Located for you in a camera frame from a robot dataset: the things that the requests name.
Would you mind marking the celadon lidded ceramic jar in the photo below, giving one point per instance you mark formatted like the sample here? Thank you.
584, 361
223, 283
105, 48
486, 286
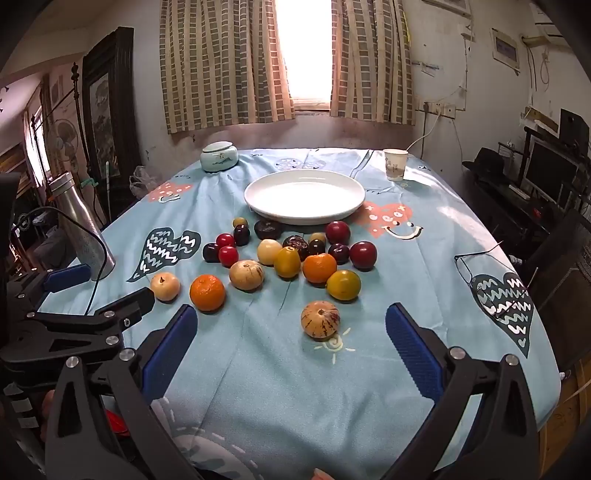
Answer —
219, 159

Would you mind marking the black computer desk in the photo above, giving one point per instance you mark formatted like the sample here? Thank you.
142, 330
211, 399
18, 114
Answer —
503, 217

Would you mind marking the white paper cup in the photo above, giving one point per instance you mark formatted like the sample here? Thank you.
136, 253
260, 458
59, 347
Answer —
396, 166

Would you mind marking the small black speaker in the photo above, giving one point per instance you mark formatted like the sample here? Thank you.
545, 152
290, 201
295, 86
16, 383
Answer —
575, 127

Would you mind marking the clear plastic bag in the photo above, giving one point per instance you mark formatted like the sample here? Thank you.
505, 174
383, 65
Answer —
143, 182

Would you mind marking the white oval plate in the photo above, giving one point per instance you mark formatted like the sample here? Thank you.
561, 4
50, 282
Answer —
304, 196

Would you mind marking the cream melon with stem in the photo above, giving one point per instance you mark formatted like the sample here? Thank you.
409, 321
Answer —
165, 286

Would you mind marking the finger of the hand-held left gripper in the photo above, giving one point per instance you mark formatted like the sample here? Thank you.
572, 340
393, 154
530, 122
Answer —
134, 302
69, 277

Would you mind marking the small yellow fruit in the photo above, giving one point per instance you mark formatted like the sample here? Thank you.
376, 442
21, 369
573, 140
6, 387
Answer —
239, 222
317, 237

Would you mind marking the dark wooden framed picture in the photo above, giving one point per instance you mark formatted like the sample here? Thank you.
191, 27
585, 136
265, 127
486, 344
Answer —
104, 115

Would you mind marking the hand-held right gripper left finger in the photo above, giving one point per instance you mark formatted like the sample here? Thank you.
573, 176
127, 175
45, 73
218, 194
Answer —
168, 350

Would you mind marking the yellow-green oval fruit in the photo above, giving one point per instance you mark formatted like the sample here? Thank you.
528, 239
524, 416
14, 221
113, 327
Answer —
287, 262

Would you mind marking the white stick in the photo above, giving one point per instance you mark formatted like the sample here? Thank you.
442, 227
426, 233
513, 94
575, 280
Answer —
109, 177

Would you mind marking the dark striped purple fruit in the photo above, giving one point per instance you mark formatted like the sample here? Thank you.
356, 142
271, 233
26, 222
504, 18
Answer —
295, 245

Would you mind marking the electric standing fan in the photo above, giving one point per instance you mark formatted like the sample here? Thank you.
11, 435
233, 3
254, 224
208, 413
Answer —
62, 138

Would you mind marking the cardboard box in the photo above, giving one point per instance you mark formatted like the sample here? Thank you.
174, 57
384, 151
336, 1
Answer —
540, 119

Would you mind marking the dark red plum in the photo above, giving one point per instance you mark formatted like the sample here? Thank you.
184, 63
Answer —
338, 232
363, 255

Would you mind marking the bright window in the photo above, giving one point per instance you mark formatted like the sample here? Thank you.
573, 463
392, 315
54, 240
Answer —
304, 50

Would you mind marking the striped beige grey curtain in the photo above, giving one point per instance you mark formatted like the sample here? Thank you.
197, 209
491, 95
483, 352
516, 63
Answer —
221, 64
374, 60

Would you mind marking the small dark purple plum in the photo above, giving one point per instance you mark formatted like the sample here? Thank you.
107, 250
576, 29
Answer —
316, 249

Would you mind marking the white power strip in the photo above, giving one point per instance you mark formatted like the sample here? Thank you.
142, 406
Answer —
519, 191

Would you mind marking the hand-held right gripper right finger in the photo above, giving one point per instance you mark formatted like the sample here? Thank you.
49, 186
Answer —
413, 350

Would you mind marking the white wall electrical box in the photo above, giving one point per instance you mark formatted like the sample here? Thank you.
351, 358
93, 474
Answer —
505, 48

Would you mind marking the light blue printed tablecloth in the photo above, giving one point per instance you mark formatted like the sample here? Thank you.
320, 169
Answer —
277, 392

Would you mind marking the black hat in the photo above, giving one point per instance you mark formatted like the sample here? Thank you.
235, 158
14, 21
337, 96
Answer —
487, 159

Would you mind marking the white air conditioner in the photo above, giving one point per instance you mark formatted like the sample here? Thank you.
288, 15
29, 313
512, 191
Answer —
547, 27

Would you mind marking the yellow-green round fruit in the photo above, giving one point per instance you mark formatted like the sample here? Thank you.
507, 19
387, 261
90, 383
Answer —
343, 285

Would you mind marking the cream pepino melon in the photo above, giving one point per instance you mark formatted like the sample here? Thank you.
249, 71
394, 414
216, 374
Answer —
246, 275

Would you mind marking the thin-framed eyeglasses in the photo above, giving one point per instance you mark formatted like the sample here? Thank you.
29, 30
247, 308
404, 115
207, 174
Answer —
461, 267

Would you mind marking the purple-striped pepino melon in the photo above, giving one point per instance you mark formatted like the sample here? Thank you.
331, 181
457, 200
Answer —
320, 320

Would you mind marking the computer monitor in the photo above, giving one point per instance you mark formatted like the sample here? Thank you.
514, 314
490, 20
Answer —
551, 170

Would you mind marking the orange mandarin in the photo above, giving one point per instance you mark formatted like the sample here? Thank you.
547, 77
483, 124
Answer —
207, 293
319, 268

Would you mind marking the small bright red plum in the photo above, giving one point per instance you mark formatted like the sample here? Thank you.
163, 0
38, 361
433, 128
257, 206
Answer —
225, 240
228, 256

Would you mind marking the flat dark purple fruit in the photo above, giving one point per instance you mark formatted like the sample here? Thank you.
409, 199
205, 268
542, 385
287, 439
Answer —
268, 229

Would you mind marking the white wall power outlet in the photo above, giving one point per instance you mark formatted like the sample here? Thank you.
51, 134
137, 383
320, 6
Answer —
438, 109

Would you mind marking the cream round fruit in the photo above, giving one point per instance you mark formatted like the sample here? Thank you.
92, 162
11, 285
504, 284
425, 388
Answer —
269, 251

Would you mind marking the silver metal bottle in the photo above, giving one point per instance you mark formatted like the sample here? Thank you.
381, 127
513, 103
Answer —
81, 230

